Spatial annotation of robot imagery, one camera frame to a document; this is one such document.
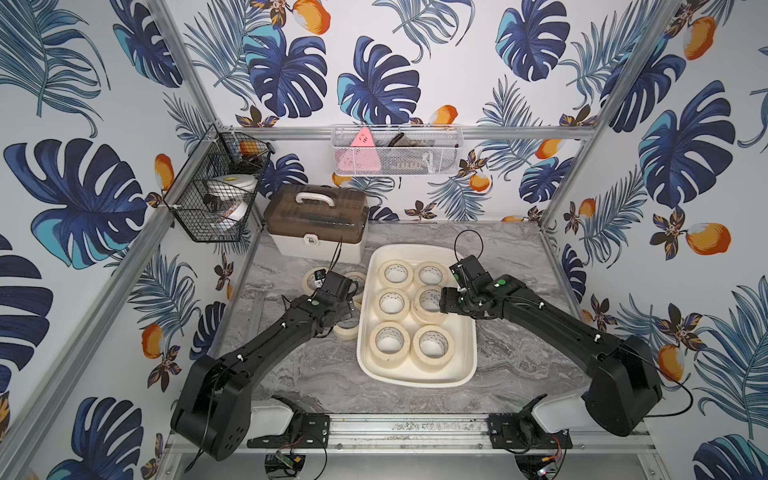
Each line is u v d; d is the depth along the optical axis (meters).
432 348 0.87
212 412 0.41
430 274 1.03
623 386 0.41
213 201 0.94
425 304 0.92
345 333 0.89
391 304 0.97
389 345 0.89
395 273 1.05
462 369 0.84
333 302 0.65
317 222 0.95
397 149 0.92
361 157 0.90
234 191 0.80
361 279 1.00
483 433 0.76
